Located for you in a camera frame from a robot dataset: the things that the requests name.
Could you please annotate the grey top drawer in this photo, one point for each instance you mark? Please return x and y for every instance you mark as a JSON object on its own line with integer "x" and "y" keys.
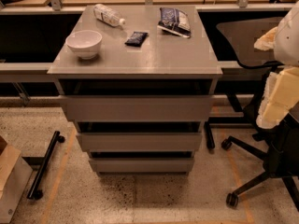
{"x": 136, "y": 109}

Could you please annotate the grey bottom drawer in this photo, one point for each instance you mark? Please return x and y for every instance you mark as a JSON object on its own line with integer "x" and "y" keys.
{"x": 154, "y": 165}

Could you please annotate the grey drawer cabinet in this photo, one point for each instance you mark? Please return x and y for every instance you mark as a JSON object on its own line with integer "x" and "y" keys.
{"x": 165, "y": 65}

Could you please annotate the grey middle drawer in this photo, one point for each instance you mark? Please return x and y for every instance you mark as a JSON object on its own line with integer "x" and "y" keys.
{"x": 139, "y": 142}

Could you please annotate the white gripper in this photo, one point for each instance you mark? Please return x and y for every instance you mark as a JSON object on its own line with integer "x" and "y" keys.
{"x": 289, "y": 40}

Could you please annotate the cardboard box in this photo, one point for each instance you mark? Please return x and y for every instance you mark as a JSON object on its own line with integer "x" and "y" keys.
{"x": 8, "y": 158}

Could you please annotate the blue chip bag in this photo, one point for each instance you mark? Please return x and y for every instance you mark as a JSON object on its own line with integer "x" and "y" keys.
{"x": 175, "y": 21}

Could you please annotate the white ceramic bowl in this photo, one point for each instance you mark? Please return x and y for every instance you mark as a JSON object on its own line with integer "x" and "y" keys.
{"x": 84, "y": 44}

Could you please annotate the grey drawer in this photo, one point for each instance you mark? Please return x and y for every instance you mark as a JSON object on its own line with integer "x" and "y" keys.
{"x": 154, "y": 165}
{"x": 139, "y": 142}
{"x": 136, "y": 109}

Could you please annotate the small dark snack packet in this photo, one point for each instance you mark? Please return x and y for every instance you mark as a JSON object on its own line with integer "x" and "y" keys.
{"x": 136, "y": 39}

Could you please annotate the black table leg bar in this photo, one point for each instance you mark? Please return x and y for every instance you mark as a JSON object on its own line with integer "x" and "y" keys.
{"x": 209, "y": 137}

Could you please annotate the black office chair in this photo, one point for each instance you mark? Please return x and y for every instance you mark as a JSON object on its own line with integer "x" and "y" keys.
{"x": 279, "y": 161}

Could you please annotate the white box on floor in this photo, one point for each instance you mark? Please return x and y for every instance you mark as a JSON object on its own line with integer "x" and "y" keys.
{"x": 13, "y": 189}

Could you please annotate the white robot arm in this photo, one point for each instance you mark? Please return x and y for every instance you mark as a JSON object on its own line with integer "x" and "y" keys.
{"x": 286, "y": 46}

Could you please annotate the clear plastic bottle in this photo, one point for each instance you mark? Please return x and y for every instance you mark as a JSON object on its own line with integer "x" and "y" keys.
{"x": 108, "y": 15}

